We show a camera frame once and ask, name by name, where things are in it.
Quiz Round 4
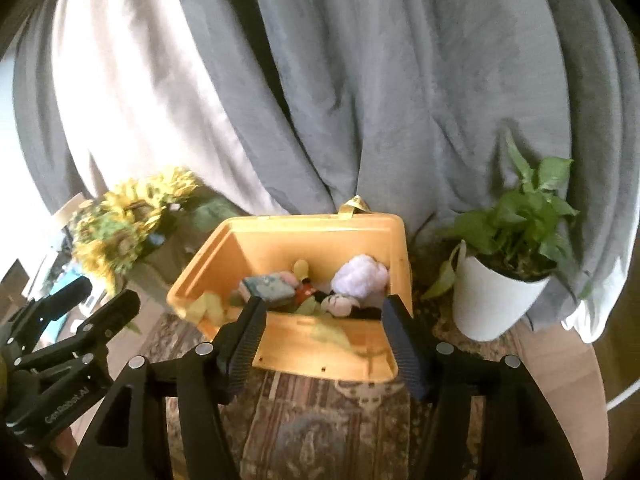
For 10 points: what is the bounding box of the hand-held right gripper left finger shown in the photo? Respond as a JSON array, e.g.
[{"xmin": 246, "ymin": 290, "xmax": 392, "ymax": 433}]
[{"xmin": 67, "ymin": 296, "xmax": 268, "ymax": 480}]

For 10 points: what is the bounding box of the patterned rug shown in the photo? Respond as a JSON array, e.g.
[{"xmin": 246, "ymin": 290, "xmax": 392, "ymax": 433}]
[{"xmin": 135, "ymin": 310, "xmax": 526, "ymax": 480}]

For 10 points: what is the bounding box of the white cable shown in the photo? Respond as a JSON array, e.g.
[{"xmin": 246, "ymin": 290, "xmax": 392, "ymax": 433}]
[{"xmin": 605, "ymin": 374, "xmax": 640, "ymax": 411}]

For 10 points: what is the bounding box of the grey cloth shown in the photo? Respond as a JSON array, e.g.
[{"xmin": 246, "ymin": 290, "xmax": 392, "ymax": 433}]
[{"xmin": 12, "ymin": 0, "xmax": 633, "ymax": 346}]

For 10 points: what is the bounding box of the sunflower bouquet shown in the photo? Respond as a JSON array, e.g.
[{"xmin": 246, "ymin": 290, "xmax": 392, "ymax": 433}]
[{"xmin": 67, "ymin": 166, "xmax": 241, "ymax": 301}]

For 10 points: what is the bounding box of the white round plush toy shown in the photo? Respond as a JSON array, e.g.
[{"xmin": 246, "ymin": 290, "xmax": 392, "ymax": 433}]
[{"xmin": 320, "ymin": 294, "xmax": 361, "ymax": 319}]

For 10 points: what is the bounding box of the yellow plastic storage box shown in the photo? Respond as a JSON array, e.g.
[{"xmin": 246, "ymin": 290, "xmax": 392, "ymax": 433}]
[{"xmin": 166, "ymin": 195, "xmax": 413, "ymax": 383}]

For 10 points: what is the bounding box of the white cloth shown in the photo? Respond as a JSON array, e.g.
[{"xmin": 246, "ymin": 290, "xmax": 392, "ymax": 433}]
[{"xmin": 50, "ymin": 0, "xmax": 281, "ymax": 216}]

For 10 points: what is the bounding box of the white ribbed plant pot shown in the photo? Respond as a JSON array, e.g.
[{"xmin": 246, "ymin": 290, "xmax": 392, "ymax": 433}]
[{"xmin": 452, "ymin": 252, "xmax": 553, "ymax": 342}]

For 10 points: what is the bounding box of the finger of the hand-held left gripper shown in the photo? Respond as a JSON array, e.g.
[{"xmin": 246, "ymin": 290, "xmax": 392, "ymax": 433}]
[
  {"xmin": 15, "ymin": 289, "xmax": 142, "ymax": 387},
  {"xmin": 0, "ymin": 276, "xmax": 94, "ymax": 357}
]

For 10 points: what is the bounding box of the green leafy plant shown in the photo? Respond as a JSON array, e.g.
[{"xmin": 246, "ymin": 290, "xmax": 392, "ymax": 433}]
[{"xmin": 420, "ymin": 130, "xmax": 583, "ymax": 301}]

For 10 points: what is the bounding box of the purple fluffy towel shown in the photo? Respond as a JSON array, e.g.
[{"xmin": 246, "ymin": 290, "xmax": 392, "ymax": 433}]
[{"xmin": 331, "ymin": 255, "xmax": 391, "ymax": 306}]

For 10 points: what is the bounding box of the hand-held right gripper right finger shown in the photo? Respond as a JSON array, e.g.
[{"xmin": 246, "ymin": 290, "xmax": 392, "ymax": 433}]
[{"xmin": 381, "ymin": 294, "xmax": 584, "ymax": 480}]

